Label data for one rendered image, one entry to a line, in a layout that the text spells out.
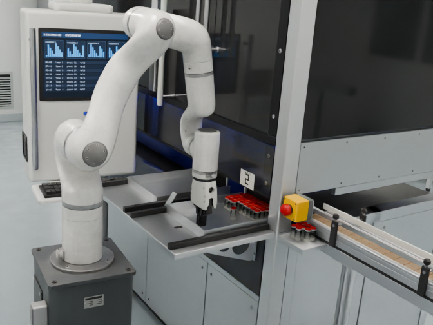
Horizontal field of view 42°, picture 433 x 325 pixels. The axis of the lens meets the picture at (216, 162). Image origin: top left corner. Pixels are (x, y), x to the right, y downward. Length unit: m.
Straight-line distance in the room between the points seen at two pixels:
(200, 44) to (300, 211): 0.64
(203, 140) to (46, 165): 1.02
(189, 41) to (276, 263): 0.84
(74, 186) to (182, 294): 1.15
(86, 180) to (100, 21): 1.06
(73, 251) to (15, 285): 1.76
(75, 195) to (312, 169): 0.83
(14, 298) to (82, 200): 1.74
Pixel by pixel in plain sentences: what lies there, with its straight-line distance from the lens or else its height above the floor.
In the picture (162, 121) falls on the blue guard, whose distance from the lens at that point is 2.58.
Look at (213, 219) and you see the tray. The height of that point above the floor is 0.88.
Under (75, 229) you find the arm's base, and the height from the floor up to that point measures 0.99.
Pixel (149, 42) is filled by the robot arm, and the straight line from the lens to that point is 1.56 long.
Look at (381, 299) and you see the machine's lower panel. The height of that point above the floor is 0.45.
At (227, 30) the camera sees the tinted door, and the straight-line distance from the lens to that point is 2.14.
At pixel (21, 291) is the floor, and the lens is 3.38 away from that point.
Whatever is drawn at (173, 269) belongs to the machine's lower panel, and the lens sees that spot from 2.69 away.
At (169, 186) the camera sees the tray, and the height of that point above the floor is 0.88.
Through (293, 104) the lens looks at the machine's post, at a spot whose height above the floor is 1.34.
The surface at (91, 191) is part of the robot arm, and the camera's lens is 1.64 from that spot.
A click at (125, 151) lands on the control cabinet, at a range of 2.69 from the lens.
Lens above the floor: 1.66
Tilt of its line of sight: 17 degrees down
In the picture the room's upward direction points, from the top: 4 degrees clockwise
